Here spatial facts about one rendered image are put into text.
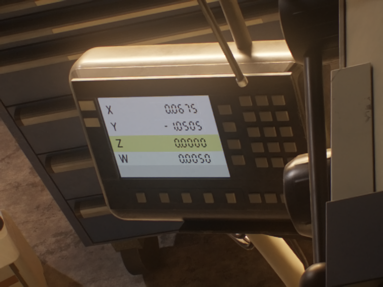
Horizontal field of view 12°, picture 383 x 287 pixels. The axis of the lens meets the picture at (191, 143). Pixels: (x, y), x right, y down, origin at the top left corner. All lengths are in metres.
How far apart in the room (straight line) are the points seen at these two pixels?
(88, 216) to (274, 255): 1.21
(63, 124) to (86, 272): 0.55
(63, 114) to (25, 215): 0.74
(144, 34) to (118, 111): 0.94
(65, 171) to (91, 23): 0.41
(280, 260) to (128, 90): 0.34
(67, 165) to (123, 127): 1.21
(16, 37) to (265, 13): 0.45
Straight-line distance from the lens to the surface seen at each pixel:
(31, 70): 3.36
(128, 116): 2.29
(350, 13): 1.33
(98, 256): 3.94
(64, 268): 3.96
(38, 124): 3.47
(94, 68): 2.29
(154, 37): 3.22
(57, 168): 3.52
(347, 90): 1.25
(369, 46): 1.27
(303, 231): 1.45
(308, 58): 1.40
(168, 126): 2.27
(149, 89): 2.25
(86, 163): 3.49
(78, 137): 3.48
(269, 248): 2.45
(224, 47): 1.57
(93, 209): 3.60
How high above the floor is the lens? 2.74
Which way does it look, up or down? 43 degrees down
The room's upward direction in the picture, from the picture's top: 29 degrees counter-clockwise
